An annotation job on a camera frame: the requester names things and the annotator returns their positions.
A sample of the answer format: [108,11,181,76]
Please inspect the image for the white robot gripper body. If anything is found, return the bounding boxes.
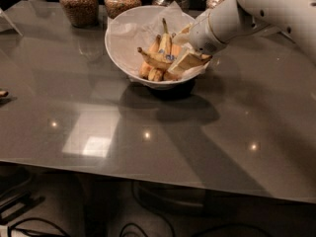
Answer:
[189,10,226,55]

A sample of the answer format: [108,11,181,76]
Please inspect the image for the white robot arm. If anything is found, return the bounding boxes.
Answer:
[175,0,316,63]

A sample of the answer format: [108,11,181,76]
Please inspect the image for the right banana in bowl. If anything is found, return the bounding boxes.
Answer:
[163,42,182,81]

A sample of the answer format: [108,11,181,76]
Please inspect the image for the yellow banana with sticker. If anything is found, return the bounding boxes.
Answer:
[136,46,213,72]

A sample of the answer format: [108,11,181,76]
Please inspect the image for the middle banana with long stem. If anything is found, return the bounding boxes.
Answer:
[148,19,172,82]

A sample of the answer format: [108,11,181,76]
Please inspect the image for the banana in bowl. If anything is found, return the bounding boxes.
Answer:
[137,35,161,79]
[163,42,182,81]

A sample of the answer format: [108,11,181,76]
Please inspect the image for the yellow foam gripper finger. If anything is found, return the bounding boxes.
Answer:
[172,23,193,45]
[168,50,211,76]

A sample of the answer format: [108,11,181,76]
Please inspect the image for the small object at left edge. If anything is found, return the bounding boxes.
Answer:
[0,90,9,98]

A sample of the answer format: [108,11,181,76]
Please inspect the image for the white bowl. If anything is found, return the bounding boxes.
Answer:
[104,5,211,91]

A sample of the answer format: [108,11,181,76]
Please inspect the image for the black cable under table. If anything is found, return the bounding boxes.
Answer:
[118,181,275,237]

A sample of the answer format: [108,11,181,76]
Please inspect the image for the glass jar of grains left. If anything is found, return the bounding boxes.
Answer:
[59,0,99,28]

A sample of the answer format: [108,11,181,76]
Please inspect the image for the left banana in bowl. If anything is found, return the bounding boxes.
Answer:
[137,35,161,79]

